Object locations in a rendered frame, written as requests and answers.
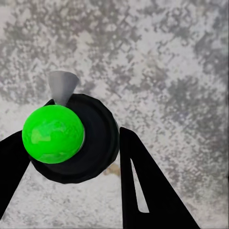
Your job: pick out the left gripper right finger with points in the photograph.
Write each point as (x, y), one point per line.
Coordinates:
(166, 210)

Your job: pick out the insectifuge atomizer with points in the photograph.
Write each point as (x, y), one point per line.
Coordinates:
(74, 137)

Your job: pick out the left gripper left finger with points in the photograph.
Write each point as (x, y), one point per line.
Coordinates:
(14, 161)

